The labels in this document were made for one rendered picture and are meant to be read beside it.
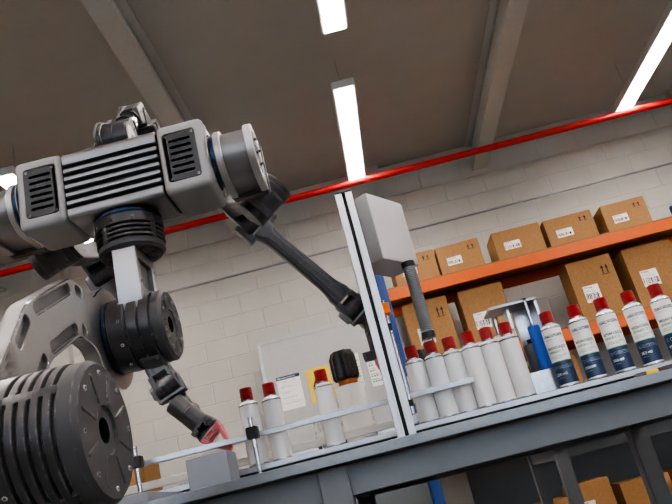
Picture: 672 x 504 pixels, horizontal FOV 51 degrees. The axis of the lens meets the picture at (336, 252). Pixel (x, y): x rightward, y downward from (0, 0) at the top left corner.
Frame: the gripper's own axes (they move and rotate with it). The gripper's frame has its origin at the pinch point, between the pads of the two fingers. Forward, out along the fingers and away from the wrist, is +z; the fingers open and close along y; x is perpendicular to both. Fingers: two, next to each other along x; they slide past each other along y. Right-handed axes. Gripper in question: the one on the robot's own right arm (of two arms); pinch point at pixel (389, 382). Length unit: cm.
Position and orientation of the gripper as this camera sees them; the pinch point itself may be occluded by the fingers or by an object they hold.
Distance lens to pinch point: 197.5
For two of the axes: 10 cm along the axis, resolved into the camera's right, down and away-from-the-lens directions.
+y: -9.7, 2.6, 0.1
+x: -0.9, -3.2, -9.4
